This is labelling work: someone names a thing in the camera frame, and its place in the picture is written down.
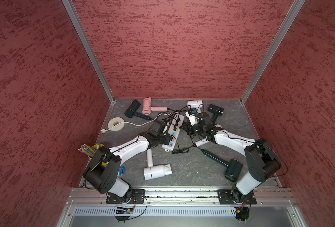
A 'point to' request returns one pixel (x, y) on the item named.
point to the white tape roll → (113, 122)
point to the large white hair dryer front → (153, 171)
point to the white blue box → (122, 170)
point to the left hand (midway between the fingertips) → (168, 140)
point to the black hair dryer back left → (132, 111)
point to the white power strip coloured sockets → (173, 126)
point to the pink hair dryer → (147, 108)
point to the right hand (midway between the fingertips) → (182, 128)
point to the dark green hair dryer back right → (216, 110)
